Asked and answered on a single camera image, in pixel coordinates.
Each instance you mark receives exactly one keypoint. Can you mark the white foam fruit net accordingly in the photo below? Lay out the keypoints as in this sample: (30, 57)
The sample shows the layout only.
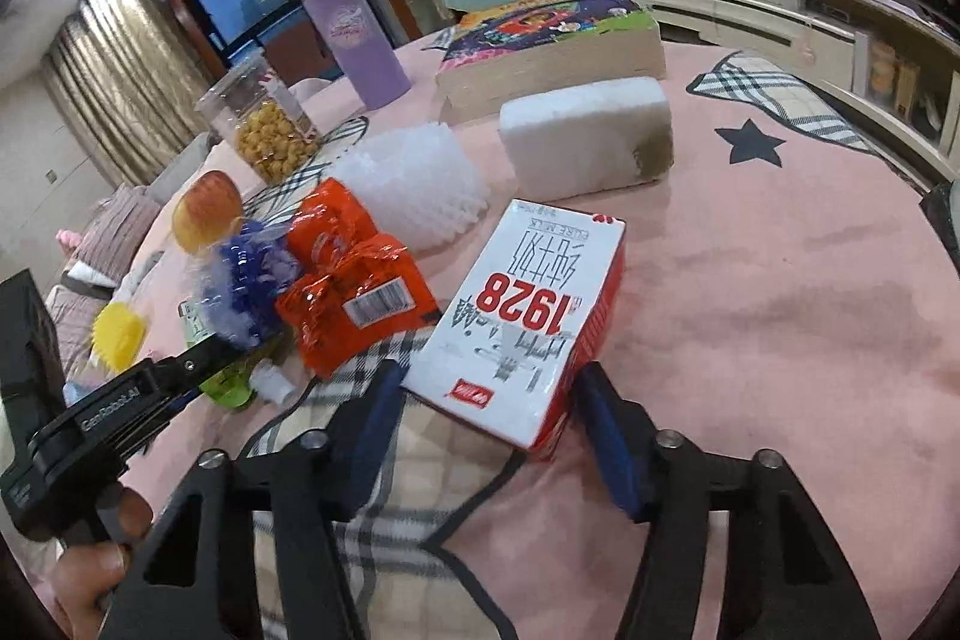
(412, 190)

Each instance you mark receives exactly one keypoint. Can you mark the small yellow foam fruit net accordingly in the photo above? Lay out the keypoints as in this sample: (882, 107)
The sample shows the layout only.
(116, 332)

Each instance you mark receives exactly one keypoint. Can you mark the clear jar of yellow snacks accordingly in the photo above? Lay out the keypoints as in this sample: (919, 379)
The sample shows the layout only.
(262, 123)

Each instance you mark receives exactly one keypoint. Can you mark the green drink pouch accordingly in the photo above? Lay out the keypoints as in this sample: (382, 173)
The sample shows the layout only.
(232, 381)

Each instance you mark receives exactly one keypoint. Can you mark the grey sofa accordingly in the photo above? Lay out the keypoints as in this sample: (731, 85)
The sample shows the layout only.
(112, 235)

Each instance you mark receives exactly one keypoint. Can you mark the thick colourful book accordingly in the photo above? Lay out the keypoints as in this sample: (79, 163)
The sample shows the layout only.
(547, 48)

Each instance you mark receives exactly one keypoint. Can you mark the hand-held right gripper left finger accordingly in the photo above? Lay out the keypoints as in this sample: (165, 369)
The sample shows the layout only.
(371, 437)

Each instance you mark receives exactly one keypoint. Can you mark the person's left hand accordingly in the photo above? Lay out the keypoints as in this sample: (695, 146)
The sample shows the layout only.
(82, 580)

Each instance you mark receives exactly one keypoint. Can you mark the red yellow apple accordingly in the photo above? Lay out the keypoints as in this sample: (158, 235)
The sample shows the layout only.
(208, 211)

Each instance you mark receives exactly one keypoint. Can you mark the white red milk carton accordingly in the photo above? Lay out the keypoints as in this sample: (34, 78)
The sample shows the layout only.
(525, 325)

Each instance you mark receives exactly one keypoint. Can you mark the blue foil wrapper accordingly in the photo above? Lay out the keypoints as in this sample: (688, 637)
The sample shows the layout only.
(244, 280)

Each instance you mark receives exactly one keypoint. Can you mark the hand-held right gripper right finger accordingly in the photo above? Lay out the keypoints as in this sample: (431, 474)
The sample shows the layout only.
(611, 452)

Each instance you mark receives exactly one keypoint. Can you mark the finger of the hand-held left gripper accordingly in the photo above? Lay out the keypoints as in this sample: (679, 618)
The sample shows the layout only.
(202, 359)

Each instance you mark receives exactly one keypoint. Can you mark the white foam block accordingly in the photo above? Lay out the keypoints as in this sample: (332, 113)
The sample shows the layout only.
(585, 138)

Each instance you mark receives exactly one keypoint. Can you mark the white television cabinet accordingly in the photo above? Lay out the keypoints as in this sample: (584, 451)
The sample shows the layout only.
(750, 18)

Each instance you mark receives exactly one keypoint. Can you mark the purple bottle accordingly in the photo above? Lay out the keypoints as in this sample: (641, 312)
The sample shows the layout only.
(352, 33)

